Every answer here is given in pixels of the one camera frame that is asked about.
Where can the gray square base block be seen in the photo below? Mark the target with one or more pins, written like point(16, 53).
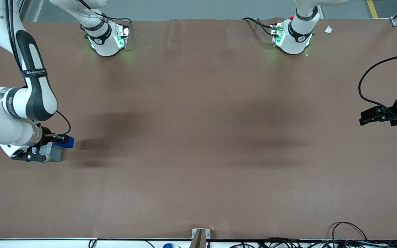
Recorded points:
point(56, 153)

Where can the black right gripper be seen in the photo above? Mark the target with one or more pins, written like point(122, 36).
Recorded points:
point(46, 132)

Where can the blue round cap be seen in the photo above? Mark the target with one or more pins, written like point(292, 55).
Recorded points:
point(168, 246)

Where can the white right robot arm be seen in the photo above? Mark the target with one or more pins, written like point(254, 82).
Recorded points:
point(12, 103)

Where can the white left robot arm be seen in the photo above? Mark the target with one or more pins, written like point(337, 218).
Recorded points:
point(296, 38)

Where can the brown table cover sheet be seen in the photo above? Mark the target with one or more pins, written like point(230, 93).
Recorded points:
point(198, 144)

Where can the grey metal bracket plate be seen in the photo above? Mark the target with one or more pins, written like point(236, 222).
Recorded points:
point(208, 234)

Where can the brown vertical post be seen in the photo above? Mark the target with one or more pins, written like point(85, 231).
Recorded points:
point(198, 239)

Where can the small white paper scrap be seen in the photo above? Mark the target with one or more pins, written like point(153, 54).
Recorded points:
point(328, 29)

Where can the blue plastic block part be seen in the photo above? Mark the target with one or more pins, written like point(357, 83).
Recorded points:
point(69, 143)

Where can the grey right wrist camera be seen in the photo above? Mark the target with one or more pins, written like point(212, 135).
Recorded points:
point(29, 157)

